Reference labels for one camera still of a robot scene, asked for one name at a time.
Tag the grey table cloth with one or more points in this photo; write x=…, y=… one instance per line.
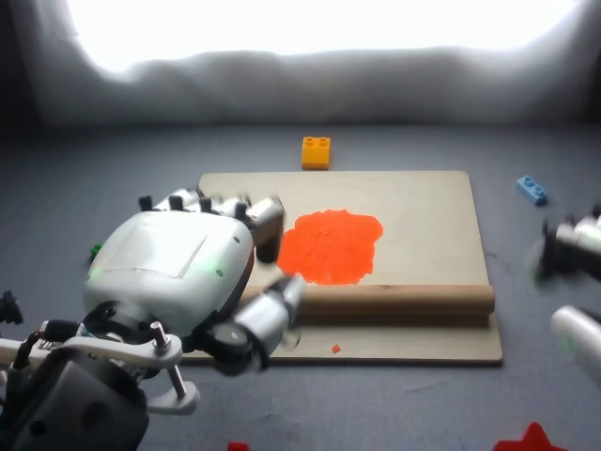
x=375, y=409

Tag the orange toy brick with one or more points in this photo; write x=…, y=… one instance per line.
x=315, y=154

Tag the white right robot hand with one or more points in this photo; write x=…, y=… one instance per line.
x=580, y=239

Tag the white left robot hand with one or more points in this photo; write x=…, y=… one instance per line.
x=159, y=268

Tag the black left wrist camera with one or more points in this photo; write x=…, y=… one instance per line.
x=9, y=307

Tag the red star-shaped toy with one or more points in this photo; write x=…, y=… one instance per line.
x=530, y=439

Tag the white backdrop sheet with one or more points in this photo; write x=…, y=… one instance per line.
x=300, y=89

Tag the light wooden board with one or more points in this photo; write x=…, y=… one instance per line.
x=422, y=225

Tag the blue toy brick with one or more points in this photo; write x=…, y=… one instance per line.
x=533, y=190

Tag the green toy brick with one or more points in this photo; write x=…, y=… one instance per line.
x=96, y=249

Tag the red toy brick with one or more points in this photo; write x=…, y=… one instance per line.
x=237, y=446

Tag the wooden rolling pin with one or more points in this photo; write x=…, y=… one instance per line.
x=399, y=300

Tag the flattened orange clay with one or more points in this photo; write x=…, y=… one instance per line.
x=328, y=249

